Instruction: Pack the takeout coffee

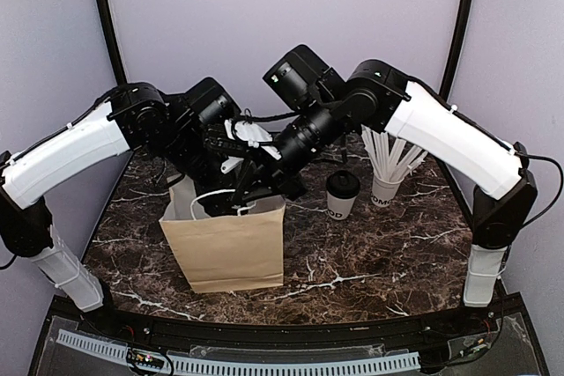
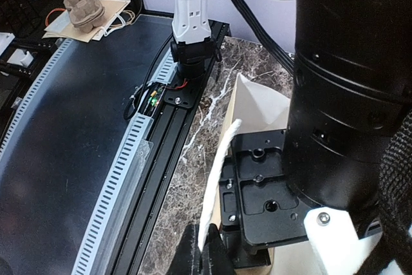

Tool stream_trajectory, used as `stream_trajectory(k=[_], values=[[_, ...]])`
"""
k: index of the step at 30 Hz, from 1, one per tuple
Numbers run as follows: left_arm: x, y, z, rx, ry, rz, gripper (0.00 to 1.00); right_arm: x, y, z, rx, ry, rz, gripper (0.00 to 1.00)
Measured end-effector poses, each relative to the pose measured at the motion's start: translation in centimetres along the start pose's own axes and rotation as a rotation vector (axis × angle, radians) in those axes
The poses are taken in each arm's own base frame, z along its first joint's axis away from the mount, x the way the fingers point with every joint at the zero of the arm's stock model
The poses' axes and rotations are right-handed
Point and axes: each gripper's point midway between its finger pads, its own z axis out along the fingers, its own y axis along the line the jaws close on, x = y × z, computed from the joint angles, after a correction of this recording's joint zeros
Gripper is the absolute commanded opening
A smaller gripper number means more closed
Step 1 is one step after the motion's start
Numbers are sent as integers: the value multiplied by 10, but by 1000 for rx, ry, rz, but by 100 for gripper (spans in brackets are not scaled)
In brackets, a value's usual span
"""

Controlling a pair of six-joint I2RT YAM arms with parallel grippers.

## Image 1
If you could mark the small circuit board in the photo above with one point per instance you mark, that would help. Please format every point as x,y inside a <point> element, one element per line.
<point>143,360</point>

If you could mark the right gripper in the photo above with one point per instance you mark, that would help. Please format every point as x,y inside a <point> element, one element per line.
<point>271,179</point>

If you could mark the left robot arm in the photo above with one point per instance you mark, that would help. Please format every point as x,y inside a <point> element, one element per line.
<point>126,118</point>

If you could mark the brown paper bag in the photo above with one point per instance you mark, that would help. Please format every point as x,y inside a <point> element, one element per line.
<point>228,253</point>

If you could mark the wrapped straw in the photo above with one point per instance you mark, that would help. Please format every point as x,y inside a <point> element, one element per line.
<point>368,138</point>
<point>416,160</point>
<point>399,160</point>
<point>383,146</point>

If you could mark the white paper coffee cup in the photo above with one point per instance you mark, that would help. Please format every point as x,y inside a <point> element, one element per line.
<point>340,202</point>

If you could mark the black front rail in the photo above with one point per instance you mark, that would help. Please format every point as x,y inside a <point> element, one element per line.
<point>429,331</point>

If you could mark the left black frame post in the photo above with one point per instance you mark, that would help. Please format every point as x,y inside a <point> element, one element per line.
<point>113,50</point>

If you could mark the white slotted cable duct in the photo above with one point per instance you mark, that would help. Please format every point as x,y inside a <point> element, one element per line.
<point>182,364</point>

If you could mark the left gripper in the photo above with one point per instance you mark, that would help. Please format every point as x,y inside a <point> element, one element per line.
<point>211,196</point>

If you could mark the right black frame post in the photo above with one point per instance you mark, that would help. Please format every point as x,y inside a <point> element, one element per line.
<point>455,49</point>

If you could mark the black plastic cup lid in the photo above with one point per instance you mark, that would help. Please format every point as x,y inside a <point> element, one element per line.
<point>343,185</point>

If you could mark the black frame post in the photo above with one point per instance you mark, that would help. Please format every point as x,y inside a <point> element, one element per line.
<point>455,49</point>
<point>113,50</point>

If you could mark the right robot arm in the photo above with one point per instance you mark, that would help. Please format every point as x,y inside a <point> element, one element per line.
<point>384,99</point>

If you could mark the white cup holding straws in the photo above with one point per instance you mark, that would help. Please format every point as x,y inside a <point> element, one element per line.
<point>384,189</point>

